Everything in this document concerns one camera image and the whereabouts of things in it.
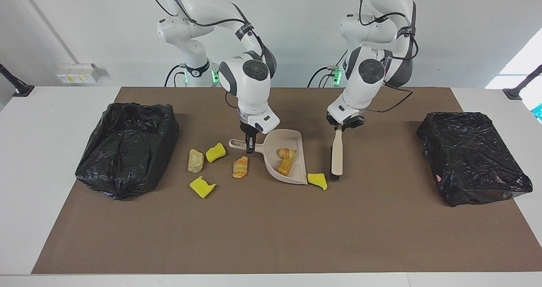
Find beige hand brush black bristles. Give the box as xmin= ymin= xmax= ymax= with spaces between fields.
xmin=330 ymin=126 xmax=344 ymax=182

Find beige plastic dustpan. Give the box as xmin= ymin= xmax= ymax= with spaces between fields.
xmin=229 ymin=129 xmax=309 ymax=185

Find brown bread roll toy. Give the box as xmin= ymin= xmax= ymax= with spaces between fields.
xmin=277 ymin=158 xmax=294 ymax=177

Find green and yellow sponge piece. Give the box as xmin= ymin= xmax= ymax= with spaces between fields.
xmin=307 ymin=173 xmax=328 ymax=191

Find flat black bagged bin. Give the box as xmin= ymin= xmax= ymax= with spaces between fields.
xmin=416 ymin=112 xmax=534 ymax=207

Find deep black bagged bin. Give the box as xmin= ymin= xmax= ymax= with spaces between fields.
xmin=75 ymin=102 xmax=180 ymax=201

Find beige bread chunk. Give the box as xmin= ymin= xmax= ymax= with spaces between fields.
xmin=188 ymin=149 xmax=205 ymax=173

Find brown table mat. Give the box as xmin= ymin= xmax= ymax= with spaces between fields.
xmin=32 ymin=87 xmax=542 ymax=275

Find black left base cable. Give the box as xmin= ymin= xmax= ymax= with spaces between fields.
xmin=307 ymin=66 xmax=339 ymax=88

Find black base cable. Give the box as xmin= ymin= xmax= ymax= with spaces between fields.
xmin=307 ymin=66 xmax=339 ymax=88
xmin=164 ymin=64 xmax=189 ymax=88

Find black right base cable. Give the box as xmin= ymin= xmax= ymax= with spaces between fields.
xmin=164 ymin=64 xmax=189 ymax=88

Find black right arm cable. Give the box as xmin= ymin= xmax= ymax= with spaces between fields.
xmin=150 ymin=0 xmax=276 ymax=110

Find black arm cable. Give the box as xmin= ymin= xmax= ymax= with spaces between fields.
xmin=359 ymin=0 xmax=420 ymax=113
xmin=150 ymin=0 xmax=276 ymax=110

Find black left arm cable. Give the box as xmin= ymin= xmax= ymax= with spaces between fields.
xmin=359 ymin=0 xmax=420 ymax=113

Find black clamp post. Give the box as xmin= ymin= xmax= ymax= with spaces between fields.
xmin=0 ymin=63 xmax=35 ymax=98
xmin=503 ymin=65 xmax=542 ymax=100

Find white wall socket box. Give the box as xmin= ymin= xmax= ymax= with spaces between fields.
xmin=56 ymin=63 xmax=102 ymax=84

